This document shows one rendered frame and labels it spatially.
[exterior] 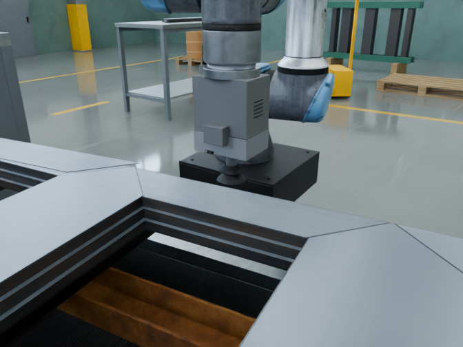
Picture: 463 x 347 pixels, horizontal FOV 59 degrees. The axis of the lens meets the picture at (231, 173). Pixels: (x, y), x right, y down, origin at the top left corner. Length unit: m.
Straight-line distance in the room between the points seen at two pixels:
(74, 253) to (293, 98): 0.59
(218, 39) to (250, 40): 0.04
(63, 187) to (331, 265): 0.44
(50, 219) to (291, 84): 0.57
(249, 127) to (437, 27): 9.74
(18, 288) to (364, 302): 0.37
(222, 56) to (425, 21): 9.78
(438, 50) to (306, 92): 9.33
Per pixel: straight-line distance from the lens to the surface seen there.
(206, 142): 0.54
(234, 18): 0.51
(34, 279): 0.53
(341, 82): 5.44
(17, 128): 1.60
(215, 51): 0.51
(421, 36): 10.25
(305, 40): 0.93
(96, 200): 0.65
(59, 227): 0.59
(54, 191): 0.70
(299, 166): 1.00
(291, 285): 0.45
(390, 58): 7.78
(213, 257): 0.81
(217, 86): 0.53
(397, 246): 0.54
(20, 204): 0.68
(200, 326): 0.67
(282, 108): 0.95
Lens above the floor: 1.14
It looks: 23 degrees down
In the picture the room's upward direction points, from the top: straight up
